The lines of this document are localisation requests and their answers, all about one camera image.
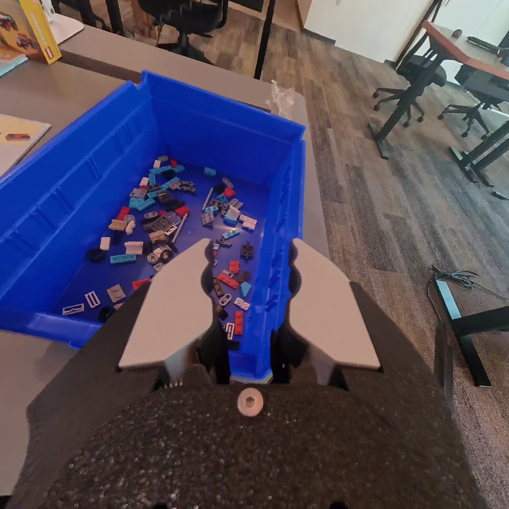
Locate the colourful building set box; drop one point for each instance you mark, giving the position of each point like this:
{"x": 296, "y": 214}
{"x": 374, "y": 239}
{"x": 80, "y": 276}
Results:
{"x": 28, "y": 28}

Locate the wood-top desk with black legs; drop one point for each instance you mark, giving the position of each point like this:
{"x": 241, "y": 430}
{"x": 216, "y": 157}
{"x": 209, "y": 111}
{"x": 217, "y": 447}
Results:
{"x": 457, "y": 47}

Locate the clear plastic bag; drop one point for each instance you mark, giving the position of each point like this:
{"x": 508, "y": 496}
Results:
{"x": 283, "y": 97}

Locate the light blue closed booklet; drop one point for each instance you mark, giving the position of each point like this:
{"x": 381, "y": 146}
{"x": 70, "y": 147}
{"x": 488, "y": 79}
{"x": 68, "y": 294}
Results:
{"x": 10, "y": 65}

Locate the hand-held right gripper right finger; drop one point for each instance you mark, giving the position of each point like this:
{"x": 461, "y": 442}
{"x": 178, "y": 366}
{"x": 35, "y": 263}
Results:
{"x": 326, "y": 310}

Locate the black office chair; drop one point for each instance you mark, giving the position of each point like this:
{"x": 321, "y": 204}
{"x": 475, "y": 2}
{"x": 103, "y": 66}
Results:
{"x": 425, "y": 71}
{"x": 183, "y": 20}
{"x": 477, "y": 85}

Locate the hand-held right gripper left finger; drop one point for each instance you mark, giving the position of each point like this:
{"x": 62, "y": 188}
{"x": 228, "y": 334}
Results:
{"x": 167, "y": 310}

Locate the grey desk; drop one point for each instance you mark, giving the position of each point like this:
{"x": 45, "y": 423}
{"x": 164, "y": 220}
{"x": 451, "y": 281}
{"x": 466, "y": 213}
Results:
{"x": 24, "y": 366}

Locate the pile of small toy bricks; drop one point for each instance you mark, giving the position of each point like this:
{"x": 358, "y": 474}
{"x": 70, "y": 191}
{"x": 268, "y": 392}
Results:
{"x": 161, "y": 224}

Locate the white rounded board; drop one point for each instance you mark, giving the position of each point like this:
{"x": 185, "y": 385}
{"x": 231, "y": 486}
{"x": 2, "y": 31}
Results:
{"x": 67, "y": 28}

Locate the black keyboard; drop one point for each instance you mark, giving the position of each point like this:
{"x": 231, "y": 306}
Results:
{"x": 483, "y": 43}

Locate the open instruction booklet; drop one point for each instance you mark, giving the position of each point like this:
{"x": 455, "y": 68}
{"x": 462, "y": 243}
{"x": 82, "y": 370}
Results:
{"x": 20, "y": 137}

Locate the blue plastic bin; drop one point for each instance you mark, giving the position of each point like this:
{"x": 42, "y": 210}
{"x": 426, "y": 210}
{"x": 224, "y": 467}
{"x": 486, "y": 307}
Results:
{"x": 222, "y": 131}

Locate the black desk foot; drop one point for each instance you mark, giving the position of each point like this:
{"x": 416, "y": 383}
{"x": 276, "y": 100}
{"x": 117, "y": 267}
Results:
{"x": 465, "y": 326}

